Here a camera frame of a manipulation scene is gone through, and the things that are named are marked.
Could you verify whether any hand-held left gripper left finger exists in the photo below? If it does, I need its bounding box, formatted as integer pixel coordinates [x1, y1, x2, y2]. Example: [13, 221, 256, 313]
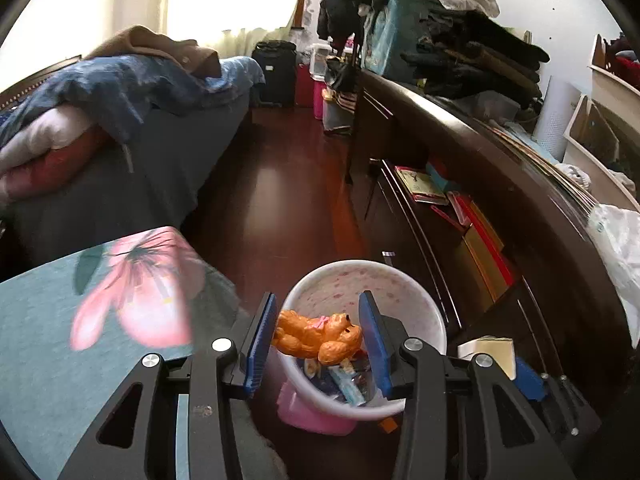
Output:
[57, 292, 278, 480]

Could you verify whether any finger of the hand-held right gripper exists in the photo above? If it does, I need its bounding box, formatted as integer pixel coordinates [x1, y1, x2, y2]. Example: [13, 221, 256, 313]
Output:
[515, 357, 601, 436]

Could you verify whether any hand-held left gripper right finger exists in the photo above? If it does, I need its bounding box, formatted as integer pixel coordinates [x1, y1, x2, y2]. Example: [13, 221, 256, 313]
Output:
[358, 291, 578, 480]

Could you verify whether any small white box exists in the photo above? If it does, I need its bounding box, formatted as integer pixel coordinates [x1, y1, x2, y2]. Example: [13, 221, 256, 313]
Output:
[457, 337, 516, 380]

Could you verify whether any orange toy bear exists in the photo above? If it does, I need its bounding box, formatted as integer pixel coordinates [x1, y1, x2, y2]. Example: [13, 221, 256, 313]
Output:
[271, 310, 364, 366]

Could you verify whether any dark printed card packet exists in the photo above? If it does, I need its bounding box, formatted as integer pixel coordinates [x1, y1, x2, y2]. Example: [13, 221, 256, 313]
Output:
[302, 360, 351, 401]

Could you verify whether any white pink-speckled plastic bin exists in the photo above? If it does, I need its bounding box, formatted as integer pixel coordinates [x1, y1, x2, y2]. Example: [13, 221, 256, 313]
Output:
[267, 259, 448, 422]

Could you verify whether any pink plastic container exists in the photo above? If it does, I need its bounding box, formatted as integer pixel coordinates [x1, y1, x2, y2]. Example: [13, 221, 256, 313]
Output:
[276, 382, 358, 436]
[313, 80, 331, 121]

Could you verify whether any gold box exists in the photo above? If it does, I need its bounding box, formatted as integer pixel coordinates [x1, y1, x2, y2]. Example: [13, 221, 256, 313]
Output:
[462, 222, 501, 303]

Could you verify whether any white plastic bag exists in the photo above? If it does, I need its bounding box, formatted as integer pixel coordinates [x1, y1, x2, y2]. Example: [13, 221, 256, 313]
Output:
[585, 203, 640, 351]

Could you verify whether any pink red book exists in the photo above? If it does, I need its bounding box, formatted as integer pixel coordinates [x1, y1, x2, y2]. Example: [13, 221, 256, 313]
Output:
[394, 165, 449, 206]

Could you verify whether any grey bed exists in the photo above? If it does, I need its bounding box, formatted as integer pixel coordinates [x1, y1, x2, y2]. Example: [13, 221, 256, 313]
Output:
[10, 57, 253, 266]

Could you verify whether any teal floral tablecloth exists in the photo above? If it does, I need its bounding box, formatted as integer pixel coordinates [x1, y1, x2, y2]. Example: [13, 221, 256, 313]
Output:
[0, 226, 291, 480]

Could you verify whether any dark wooden cabinet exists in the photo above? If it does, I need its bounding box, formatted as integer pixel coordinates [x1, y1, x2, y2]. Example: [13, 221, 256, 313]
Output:
[345, 67, 636, 421]

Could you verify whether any clear plastic container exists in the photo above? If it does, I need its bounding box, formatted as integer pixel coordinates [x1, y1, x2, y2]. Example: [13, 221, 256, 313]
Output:
[322, 87, 356, 133]

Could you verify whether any red quilt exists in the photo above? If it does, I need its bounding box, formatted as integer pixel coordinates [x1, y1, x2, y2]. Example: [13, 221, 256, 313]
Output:
[0, 127, 113, 196]

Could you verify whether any white perforated roll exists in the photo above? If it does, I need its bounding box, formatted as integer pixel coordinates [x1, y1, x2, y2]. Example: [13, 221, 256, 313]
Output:
[532, 77, 588, 158]

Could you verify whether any black suitcase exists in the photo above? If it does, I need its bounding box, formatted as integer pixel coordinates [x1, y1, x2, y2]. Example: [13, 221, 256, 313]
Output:
[251, 40, 297, 108]

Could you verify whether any white lidded container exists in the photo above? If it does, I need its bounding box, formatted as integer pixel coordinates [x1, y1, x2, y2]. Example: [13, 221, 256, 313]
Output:
[307, 42, 333, 83]

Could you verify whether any pile of dark clothes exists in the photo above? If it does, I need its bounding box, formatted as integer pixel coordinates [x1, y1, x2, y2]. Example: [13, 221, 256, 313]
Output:
[400, 10, 551, 111]

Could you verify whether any white shelf unit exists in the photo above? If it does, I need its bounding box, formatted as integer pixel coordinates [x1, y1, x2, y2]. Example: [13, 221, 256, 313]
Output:
[562, 35, 640, 211]

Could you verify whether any white curtain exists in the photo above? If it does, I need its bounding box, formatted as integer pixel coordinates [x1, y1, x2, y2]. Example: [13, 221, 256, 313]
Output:
[207, 25, 301, 63]

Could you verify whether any pale pink quilt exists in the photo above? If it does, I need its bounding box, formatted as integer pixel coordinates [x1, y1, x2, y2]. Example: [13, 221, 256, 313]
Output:
[0, 107, 96, 171]

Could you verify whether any blue patterned quilt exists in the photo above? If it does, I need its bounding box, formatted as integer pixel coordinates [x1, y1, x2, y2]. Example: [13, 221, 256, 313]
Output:
[0, 55, 266, 146]

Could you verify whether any teal storage box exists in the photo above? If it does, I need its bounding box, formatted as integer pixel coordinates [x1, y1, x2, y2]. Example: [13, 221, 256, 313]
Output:
[362, 0, 441, 78]

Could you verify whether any brown cloth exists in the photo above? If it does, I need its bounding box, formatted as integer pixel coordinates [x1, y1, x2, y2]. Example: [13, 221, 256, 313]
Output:
[82, 25, 221, 78]

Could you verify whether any dark wooden headboard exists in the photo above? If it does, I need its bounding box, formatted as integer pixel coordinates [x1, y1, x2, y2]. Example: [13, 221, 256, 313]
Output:
[0, 55, 83, 106]

